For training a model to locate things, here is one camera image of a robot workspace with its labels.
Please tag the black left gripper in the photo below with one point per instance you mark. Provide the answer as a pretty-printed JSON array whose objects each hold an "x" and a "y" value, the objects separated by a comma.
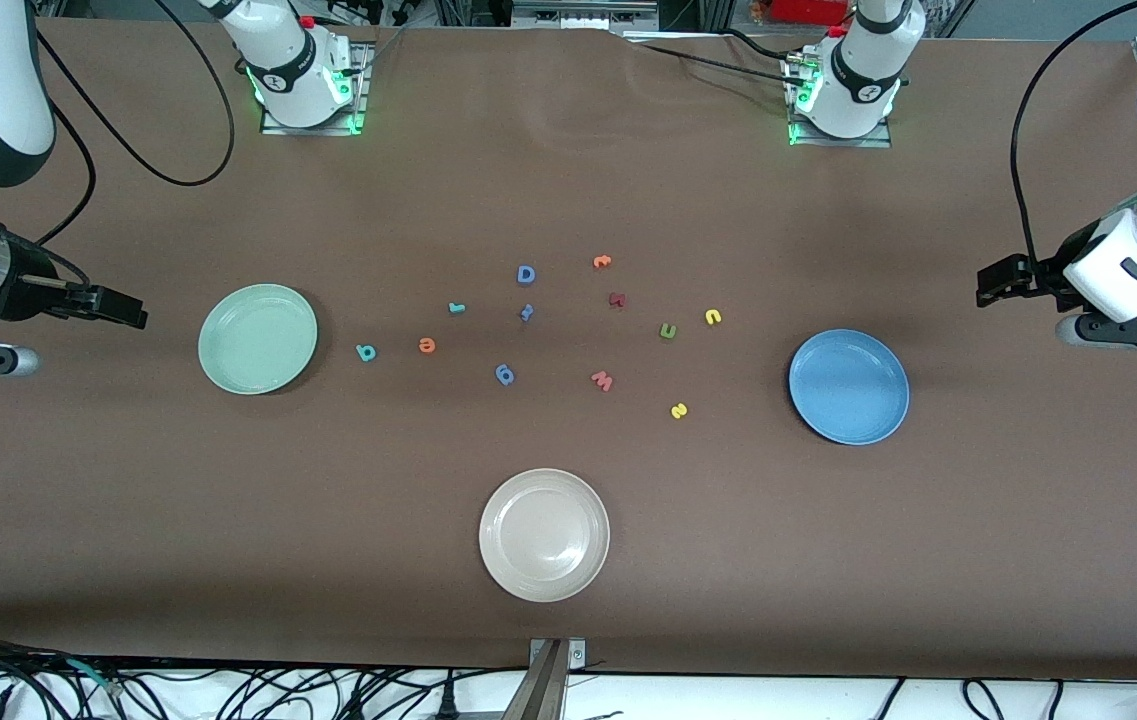
[{"x": 1046, "y": 274}]

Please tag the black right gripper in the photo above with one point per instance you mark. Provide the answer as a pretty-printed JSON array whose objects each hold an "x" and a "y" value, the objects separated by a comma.
[{"x": 30, "y": 291}]

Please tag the teal foam letter q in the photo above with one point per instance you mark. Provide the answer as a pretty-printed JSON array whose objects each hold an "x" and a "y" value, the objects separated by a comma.
[{"x": 366, "y": 352}]

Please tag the pale green plate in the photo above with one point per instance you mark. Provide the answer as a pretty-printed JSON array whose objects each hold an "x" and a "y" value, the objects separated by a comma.
[{"x": 258, "y": 339}]

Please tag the blue plate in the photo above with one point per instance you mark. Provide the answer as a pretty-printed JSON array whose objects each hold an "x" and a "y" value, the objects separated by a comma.
[{"x": 848, "y": 386}]

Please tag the brown table cover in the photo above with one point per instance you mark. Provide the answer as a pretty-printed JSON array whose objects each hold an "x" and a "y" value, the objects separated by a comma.
[{"x": 328, "y": 500}]

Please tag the blue foam digit 9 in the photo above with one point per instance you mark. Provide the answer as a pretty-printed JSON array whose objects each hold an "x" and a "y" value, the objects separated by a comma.
[{"x": 504, "y": 374}]

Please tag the blue foam letter D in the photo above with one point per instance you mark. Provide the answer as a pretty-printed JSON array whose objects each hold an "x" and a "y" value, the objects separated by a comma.
[{"x": 526, "y": 274}]

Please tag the pink foam letter W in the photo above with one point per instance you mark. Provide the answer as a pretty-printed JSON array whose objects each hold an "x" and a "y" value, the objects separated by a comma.
[{"x": 602, "y": 380}]

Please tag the beige plate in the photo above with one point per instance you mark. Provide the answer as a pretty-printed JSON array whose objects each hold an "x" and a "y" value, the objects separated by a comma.
[{"x": 544, "y": 535}]

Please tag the grey metal frame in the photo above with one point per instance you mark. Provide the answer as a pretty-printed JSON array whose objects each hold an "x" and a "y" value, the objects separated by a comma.
[{"x": 578, "y": 15}]

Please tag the aluminium profile post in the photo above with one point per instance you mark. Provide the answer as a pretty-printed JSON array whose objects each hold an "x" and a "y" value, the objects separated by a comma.
[{"x": 543, "y": 680}]

